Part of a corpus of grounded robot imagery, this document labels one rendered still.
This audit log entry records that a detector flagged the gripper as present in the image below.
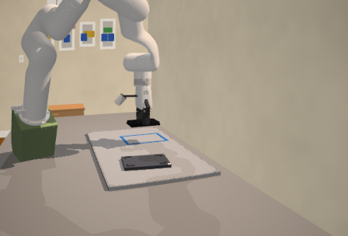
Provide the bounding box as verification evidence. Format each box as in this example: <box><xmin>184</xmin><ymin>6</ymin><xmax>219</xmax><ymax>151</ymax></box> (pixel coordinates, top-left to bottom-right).
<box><xmin>134</xmin><ymin>85</ymin><xmax>152</xmax><ymax>125</ymax></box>

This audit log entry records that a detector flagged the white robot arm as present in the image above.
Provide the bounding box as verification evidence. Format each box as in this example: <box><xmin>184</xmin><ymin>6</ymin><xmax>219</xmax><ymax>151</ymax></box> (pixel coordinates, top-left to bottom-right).
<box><xmin>11</xmin><ymin>0</ymin><xmax>159</xmax><ymax>126</ymax></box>

